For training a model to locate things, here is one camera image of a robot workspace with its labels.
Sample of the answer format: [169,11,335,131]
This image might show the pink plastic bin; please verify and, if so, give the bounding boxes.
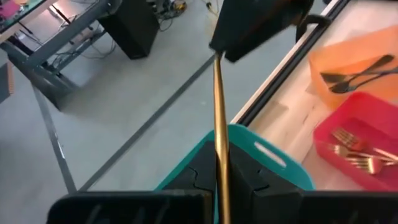
[313,91,398,192]

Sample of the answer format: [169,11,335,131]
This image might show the orange plastic bin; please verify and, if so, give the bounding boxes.
[308,25,398,110]

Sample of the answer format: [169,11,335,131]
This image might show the tangled floor cables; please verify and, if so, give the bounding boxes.
[149,0,189,32]

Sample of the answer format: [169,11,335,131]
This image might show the black computer case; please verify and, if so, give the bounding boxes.
[98,0,160,60]

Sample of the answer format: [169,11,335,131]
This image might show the black frame clamp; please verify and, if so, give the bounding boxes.
[295,14,333,43]

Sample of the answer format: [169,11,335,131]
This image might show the black aluminium table frame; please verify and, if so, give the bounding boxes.
[238,0,352,127]

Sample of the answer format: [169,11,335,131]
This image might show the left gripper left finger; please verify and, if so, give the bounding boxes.
[46,141,217,224]

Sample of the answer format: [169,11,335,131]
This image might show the grey metal frame desk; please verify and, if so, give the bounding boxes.
[0,0,124,110]

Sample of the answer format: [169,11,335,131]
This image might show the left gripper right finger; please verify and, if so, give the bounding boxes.
[229,143,398,224]

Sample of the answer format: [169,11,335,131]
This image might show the teal plastic bin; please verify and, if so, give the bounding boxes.
[154,123,315,224]

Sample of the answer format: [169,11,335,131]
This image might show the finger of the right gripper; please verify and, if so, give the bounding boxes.
[225,0,315,63]
[208,0,299,54]

